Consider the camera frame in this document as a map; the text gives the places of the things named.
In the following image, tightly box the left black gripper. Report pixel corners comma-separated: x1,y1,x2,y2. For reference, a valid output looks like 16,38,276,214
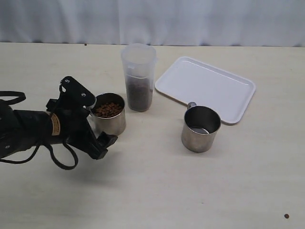
46,94,118,160

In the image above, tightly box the steel mug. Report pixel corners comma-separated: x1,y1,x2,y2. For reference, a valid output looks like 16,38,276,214
91,93,126,136
181,102,221,153

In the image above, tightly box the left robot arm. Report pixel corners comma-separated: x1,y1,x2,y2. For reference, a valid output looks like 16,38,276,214
0,94,118,160

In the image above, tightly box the clear plastic tall container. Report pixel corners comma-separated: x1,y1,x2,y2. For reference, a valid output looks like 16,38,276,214
121,43,157,112

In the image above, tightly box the white plastic tray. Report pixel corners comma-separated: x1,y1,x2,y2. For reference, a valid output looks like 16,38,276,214
154,56,256,125

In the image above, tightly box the white curtain backdrop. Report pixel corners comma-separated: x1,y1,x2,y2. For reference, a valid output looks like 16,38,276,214
0,0,305,47

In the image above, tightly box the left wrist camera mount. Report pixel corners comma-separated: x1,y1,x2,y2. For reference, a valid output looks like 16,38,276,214
61,76,97,109

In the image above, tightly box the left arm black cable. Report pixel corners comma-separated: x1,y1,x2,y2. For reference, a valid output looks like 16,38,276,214
0,90,79,170

